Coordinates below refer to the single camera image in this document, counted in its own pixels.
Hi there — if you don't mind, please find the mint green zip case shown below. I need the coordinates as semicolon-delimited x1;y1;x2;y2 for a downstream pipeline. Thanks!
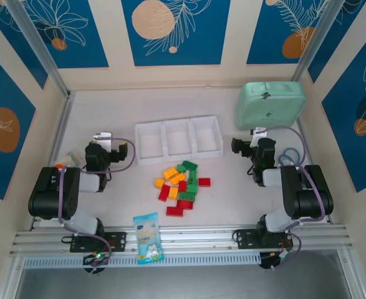
234;81;307;131

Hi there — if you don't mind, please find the blue white wipes packet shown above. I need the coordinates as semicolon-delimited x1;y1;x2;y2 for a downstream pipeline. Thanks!
132;212;165;266

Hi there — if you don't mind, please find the black wiring cluster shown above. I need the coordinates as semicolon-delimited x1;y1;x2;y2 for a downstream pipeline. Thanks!
259;250;296;272
82;251;113;277

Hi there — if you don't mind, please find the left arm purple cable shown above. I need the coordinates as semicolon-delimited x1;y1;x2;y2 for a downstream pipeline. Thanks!
57;136;137;266

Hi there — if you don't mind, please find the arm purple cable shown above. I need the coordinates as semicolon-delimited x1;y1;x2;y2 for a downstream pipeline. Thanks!
265;125;327;270
57;136;137;266

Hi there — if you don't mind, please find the blue cable ring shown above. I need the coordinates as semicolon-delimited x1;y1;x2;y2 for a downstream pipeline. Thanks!
278;148;304;168

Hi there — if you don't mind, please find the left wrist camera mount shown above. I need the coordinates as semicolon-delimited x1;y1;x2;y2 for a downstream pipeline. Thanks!
93;131;113;153

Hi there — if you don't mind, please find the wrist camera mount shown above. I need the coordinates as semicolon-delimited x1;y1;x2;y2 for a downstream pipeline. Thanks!
93;131;113;153
250;126;269;147

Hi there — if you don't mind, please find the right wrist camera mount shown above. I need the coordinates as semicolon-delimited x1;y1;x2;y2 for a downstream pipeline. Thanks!
250;126;269;147

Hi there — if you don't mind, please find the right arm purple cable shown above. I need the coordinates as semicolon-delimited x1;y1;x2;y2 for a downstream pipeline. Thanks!
265;125;327;270

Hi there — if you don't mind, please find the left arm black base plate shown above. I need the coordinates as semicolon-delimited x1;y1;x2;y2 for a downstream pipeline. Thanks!
69;231;128;254

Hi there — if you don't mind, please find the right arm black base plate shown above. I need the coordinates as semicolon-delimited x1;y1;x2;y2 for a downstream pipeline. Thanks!
233;229;296;250

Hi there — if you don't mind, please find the aluminium rail frame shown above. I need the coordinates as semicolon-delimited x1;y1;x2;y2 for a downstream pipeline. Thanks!
9;223;355;257

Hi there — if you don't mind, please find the white slotted cable duct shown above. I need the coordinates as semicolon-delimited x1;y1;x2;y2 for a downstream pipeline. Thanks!
22;252;262;268

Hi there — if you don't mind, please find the aluminium corner post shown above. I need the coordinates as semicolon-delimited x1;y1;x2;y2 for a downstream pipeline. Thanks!
7;0;72;98
289;0;349;82

